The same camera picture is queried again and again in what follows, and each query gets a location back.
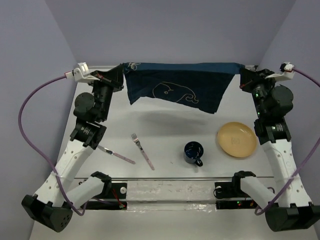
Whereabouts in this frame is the yellow round plate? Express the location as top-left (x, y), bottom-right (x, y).
top-left (216, 121), bottom-right (257, 158)

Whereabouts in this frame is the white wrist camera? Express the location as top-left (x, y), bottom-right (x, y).
top-left (64, 62), bottom-right (100, 84)
top-left (265, 62), bottom-right (295, 82)

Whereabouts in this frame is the pink-handled metal fork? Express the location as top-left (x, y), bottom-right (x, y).
top-left (131, 133), bottom-right (155, 171)

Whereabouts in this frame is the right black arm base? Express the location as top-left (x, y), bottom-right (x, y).
top-left (213, 181), bottom-right (257, 210)

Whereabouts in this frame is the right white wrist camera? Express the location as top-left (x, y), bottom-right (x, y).
top-left (265, 62), bottom-right (295, 82)

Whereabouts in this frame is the dark blue patterned mug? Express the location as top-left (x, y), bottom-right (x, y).
top-left (183, 141), bottom-right (204, 167)

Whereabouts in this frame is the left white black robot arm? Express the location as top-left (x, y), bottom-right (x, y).
top-left (21, 62), bottom-right (124, 233)

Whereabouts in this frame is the dark blue fish-print cloth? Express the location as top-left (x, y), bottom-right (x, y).
top-left (123, 62), bottom-right (244, 114)

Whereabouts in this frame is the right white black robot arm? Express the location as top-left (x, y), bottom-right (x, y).
top-left (230, 64), bottom-right (320, 232)

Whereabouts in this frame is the pink-handled metal knife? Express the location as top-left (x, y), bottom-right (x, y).
top-left (98, 145), bottom-right (136, 165)

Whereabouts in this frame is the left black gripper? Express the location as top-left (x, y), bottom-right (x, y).
top-left (86, 64), bottom-right (124, 122)

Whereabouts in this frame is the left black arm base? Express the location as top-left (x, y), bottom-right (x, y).
top-left (86, 182), bottom-right (128, 211)

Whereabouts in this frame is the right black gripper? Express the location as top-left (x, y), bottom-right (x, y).
top-left (240, 67), bottom-right (279, 118)

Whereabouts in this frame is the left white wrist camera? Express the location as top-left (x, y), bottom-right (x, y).
top-left (64, 62), bottom-right (100, 84)

